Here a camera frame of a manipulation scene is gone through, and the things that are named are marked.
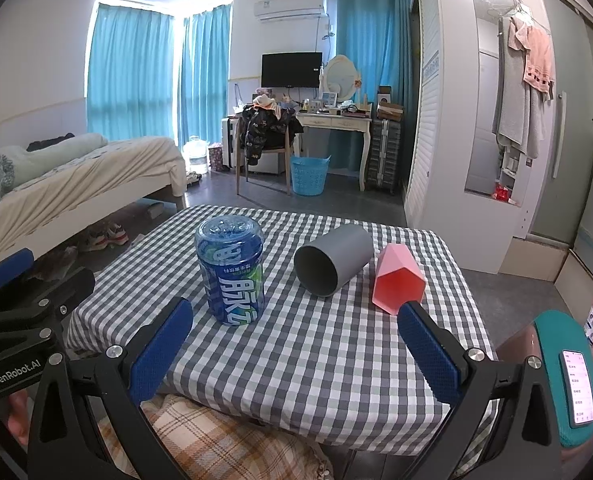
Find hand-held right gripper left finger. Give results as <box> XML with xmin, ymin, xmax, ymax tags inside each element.
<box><xmin>26</xmin><ymin>296</ymin><xmax>194</xmax><ymax>480</ymax></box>

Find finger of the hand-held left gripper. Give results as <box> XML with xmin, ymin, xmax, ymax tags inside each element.
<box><xmin>0</xmin><ymin>248</ymin><xmax>36</xmax><ymax>306</ymax></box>
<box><xmin>0</xmin><ymin>266</ymin><xmax>96</xmax><ymax>335</ymax></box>

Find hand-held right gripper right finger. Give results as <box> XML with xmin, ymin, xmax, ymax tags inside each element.
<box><xmin>397</xmin><ymin>301</ymin><xmax>562</xmax><ymax>480</ymax></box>

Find pink faceted cup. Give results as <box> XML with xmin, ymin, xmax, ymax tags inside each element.
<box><xmin>371</xmin><ymin>243</ymin><xmax>426</xmax><ymax>317</ymax></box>

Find grey cup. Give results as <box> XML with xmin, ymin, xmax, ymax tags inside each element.
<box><xmin>293</xmin><ymin>224</ymin><xmax>372</xmax><ymax>302</ymax></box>

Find person's left hand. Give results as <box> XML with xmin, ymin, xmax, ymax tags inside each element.
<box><xmin>6</xmin><ymin>389</ymin><xmax>34</xmax><ymax>450</ymax></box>

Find sneakers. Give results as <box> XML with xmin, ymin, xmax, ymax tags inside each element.
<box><xmin>79</xmin><ymin>224</ymin><xmax>130</xmax><ymax>252</ymax></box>

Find plaid cushion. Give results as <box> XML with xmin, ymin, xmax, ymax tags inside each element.
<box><xmin>96</xmin><ymin>394</ymin><xmax>335</xmax><ymax>480</ymax></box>

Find grey checked tablecloth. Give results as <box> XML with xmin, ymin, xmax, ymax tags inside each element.
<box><xmin>64</xmin><ymin>204</ymin><xmax>497</xmax><ymax>458</ymax></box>

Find blue drink bottle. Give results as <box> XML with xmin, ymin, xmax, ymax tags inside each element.
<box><xmin>195</xmin><ymin>216</ymin><xmax>266</xmax><ymax>327</ymax></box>

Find pale green pillow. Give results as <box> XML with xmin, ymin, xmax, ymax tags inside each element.
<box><xmin>15</xmin><ymin>133</ymin><xmax>108</xmax><ymax>186</ymax></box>

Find bed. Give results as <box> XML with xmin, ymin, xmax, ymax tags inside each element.
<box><xmin>0</xmin><ymin>135</ymin><xmax>187</xmax><ymax>267</ymax></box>

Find teal phone holder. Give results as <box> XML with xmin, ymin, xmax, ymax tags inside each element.
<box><xmin>533</xmin><ymin>310</ymin><xmax>593</xmax><ymax>450</ymax></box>

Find dark clothing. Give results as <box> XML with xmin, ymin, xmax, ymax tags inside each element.
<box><xmin>26</xmin><ymin>132</ymin><xmax>76</xmax><ymax>152</ymax></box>

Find smartphone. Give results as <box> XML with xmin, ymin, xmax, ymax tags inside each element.
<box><xmin>559</xmin><ymin>350</ymin><xmax>593</xmax><ymax>426</ymax></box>

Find clear water jug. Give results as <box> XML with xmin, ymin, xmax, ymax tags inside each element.
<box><xmin>182</xmin><ymin>136</ymin><xmax>210</xmax><ymax>174</ymax></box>

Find dark suitcase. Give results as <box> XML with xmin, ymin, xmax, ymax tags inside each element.
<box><xmin>368</xmin><ymin>119</ymin><xmax>402</xmax><ymax>195</ymax></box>

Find blue laundry basket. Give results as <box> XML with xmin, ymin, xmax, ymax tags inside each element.
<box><xmin>290</xmin><ymin>154</ymin><xmax>331</xmax><ymax>197</ymax></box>

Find blue curtain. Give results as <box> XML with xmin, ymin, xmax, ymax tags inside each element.
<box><xmin>86</xmin><ymin>2</ymin><xmax>176</xmax><ymax>147</ymax></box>
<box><xmin>337</xmin><ymin>0</ymin><xmax>413</xmax><ymax>120</ymax></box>
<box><xmin>176</xmin><ymin>5</ymin><xmax>233</xmax><ymax>148</ymax></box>

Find wooden chair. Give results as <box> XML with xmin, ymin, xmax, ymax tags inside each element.
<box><xmin>234</xmin><ymin>119</ymin><xmax>293</xmax><ymax>196</ymax></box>

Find dark jacket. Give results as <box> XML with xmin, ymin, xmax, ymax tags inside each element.
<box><xmin>240</xmin><ymin>105</ymin><xmax>303</xmax><ymax>167</ymax></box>

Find white louvered wardrobe door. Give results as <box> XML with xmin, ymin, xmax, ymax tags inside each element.
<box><xmin>405</xmin><ymin>0</ymin><xmax>446</xmax><ymax>221</ymax></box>

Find cardboard box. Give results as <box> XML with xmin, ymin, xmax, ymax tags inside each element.
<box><xmin>377</xmin><ymin>101</ymin><xmax>405</xmax><ymax>122</ymax></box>

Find white dressing table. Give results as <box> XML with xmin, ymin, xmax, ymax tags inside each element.
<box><xmin>295</xmin><ymin>110</ymin><xmax>372</xmax><ymax>192</ymax></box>

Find grey hanging towel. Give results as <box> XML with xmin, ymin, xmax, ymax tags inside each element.
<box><xmin>491</xmin><ymin>15</ymin><xmax>545</xmax><ymax>158</ymax></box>

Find light cloth on chair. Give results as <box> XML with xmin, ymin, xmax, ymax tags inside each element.
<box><xmin>254</xmin><ymin>94</ymin><xmax>281</xmax><ymax>120</ymax></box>

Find white oval mirror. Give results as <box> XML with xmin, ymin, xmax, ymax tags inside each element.
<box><xmin>321</xmin><ymin>55</ymin><xmax>363</xmax><ymax>104</ymax></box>

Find black television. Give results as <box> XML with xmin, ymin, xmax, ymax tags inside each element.
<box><xmin>261</xmin><ymin>52</ymin><xmax>323</xmax><ymax>89</ymax></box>

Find pink hanging towel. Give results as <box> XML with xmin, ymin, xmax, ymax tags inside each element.
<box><xmin>507</xmin><ymin>16</ymin><xmax>556</xmax><ymax>103</ymax></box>

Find white air conditioner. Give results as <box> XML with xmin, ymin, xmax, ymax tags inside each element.
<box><xmin>254</xmin><ymin>0</ymin><xmax>328</xmax><ymax>23</ymax></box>

